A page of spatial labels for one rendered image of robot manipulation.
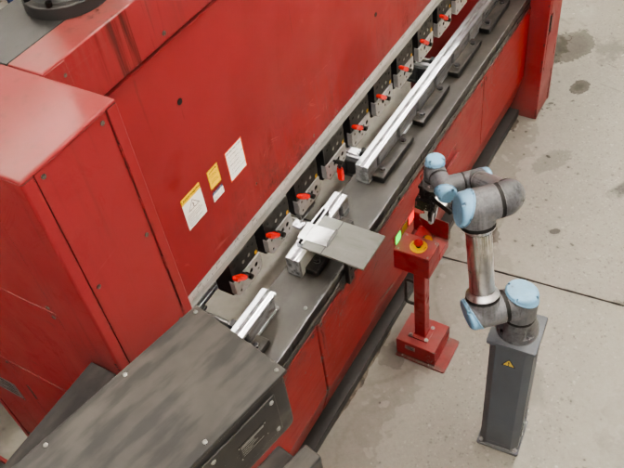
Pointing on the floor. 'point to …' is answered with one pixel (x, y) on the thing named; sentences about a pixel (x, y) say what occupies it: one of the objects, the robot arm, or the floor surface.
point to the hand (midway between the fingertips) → (433, 222)
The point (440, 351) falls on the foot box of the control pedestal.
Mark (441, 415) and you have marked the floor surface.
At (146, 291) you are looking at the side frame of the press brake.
